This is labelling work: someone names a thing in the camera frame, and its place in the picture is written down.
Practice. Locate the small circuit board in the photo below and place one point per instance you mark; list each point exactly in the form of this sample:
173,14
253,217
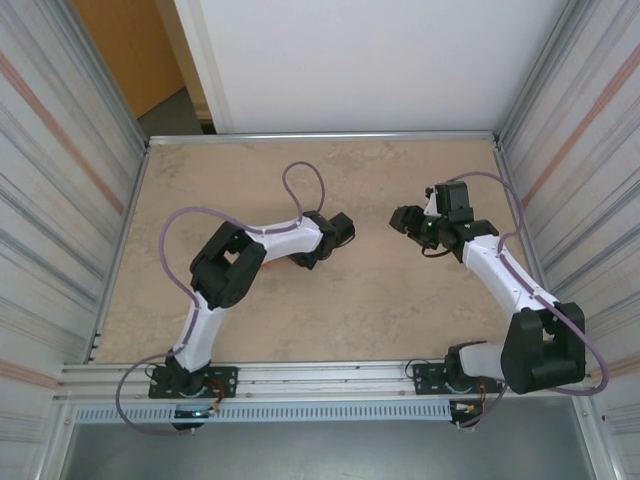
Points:
192,413
467,409

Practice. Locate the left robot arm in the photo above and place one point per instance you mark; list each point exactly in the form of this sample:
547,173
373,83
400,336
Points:
200,335

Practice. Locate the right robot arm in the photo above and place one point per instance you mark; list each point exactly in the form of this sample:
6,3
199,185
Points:
505,280

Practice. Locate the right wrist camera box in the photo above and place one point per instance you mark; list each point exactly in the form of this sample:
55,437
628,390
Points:
430,207

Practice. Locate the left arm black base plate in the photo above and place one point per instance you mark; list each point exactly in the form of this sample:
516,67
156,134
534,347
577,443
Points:
225,380

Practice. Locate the white door frame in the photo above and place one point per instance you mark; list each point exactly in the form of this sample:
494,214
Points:
202,60

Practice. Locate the slim aluminium end rail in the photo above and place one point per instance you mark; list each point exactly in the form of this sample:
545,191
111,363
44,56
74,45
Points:
320,137

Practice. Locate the corrugated translucent side panel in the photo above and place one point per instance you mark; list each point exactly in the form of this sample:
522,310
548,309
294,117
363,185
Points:
50,200
590,150

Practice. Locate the grey metal sheet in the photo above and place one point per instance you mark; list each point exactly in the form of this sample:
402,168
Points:
320,450

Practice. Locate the wide aluminium mounting rail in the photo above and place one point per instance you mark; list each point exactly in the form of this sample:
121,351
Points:
320,374

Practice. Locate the aluminium side rail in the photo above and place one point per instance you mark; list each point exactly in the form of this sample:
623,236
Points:
514,200
135,197

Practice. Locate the brown wooden door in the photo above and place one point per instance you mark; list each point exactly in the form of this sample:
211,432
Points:
125,50

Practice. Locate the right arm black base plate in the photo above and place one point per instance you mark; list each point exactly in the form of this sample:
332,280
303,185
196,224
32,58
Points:
425,377

